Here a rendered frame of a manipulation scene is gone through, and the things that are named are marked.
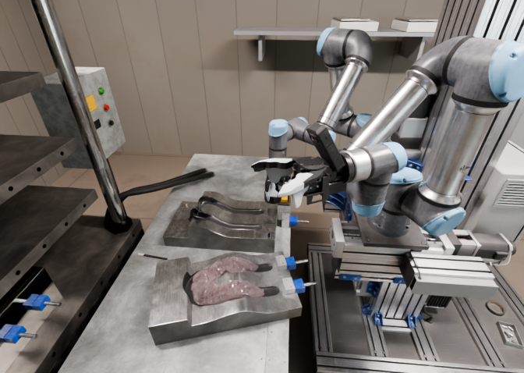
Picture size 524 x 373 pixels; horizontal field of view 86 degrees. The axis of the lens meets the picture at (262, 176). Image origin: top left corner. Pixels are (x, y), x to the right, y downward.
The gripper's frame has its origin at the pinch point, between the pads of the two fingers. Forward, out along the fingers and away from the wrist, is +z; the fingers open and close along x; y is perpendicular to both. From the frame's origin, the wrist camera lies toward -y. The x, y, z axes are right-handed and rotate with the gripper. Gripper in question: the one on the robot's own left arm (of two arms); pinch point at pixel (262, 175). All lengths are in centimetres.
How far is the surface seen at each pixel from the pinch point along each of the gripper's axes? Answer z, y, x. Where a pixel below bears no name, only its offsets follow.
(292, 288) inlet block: -15, 56, 18
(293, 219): -35, 55, 55
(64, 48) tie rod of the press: 43, -26, 74
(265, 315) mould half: -4, 60, 14
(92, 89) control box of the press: 43, -9, 104
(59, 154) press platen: 54, 10, 70
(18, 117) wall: 143, 29, 286
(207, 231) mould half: 7, 48, 54
